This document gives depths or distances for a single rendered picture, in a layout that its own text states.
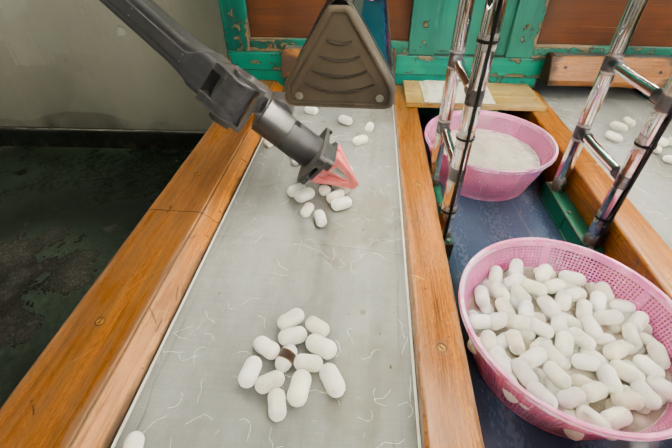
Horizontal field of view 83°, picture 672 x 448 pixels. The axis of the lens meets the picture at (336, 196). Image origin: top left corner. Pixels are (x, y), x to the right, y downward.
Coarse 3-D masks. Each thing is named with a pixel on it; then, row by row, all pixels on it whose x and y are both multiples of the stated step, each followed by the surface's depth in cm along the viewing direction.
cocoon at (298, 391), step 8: (296, 376) 41; (304, 376) 41; (296, 384) 40; (304, 384) 40; (288, 392) 40; (296, 392) 39; (304, 392) 40; (288, 400) 39; (296, 400) 39; (304, 400) 39
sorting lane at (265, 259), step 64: (320, 128) 90; (384, 128) 90; (256, 192) 70; (384, 192) 70; (256, 256) 57; (320, 256) 57; (384, 256) 57; (192, 320) 48; (256, 320) 48; (384, 320) 48; (192, 384) 42; (320, 384) 42; (384, 384) 42
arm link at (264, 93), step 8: (240, 72) 57; (248, 80) 57; (256, 80) 59; (256, 88) 57; (264, 88) 59; (264, 96) 64; (272, 96) 66; (280, 96) 66; (256, 104) 58; (280, 104) 64; (288, 104) 65; (248, 112) 59; (216, 120) 59; (232, 128) 60; (240, 128) 60
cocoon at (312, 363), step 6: (300, 354) 43; (306, 354) 43; (312, 354) 43; (294, 360) 43; (300, 360) 42; (306, 360) 42; (312, 360) 42; (318, 360) 42; (300, 366) 42; (306, 366) 42; (312, 366) 42; (318, 366) 42
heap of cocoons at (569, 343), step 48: (480, 288) 52; (528, 288) 53; (576, 288) 52; (480, 336) 47; (528, 336) 48; (576, 336) 46; (624, 336) 47; (528, 384) 42; (576, 384) 43; (624, 384) 44; (576, 432) 39
